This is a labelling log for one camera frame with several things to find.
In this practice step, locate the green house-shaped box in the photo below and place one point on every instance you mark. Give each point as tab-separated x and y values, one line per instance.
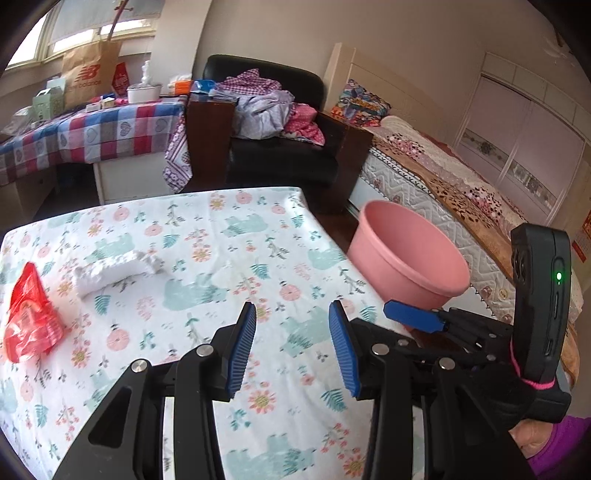
48	104

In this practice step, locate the beige wooden headboard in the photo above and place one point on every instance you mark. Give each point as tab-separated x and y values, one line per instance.
407	101

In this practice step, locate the floral bear tablecloth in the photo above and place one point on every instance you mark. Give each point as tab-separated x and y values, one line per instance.
292	418

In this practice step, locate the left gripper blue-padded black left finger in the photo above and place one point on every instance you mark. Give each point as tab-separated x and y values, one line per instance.
123	438

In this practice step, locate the red wall calendar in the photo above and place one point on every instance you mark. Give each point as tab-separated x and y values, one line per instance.
581	243

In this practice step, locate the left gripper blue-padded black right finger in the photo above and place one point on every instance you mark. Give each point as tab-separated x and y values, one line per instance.
464	438

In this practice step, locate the pile of clothes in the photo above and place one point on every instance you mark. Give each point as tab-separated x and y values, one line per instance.
263	110

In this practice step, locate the brown paper shopping bag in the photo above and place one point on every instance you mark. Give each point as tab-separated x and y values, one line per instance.
88	71

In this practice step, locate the white round container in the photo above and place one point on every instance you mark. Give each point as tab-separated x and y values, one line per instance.
143	93

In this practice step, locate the orange tissue box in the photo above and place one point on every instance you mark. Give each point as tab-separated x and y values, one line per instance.
180	85

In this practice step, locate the black leather armchair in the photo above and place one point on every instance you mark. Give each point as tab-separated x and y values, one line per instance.
326	174

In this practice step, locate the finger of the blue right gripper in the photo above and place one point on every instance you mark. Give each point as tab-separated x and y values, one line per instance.
414	318

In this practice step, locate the person's right hand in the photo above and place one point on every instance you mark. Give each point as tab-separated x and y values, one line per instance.
532	436

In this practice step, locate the pink sliding wardrobe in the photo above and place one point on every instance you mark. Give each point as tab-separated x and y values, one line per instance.
521	148

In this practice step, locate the pink plastic basin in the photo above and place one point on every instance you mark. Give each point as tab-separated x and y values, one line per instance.
407	258

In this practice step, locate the plaid tablecloth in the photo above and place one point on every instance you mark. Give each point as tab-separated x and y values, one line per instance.
114	133

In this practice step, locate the black camera device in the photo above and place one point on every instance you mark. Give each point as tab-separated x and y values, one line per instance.
541	262

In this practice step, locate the red plastic bag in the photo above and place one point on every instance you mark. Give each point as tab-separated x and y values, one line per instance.
34	326

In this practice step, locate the colourful comic pillow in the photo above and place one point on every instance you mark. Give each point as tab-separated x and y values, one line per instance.
359	107

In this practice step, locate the bed with floral quilt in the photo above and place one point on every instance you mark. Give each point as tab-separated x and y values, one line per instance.
410	168

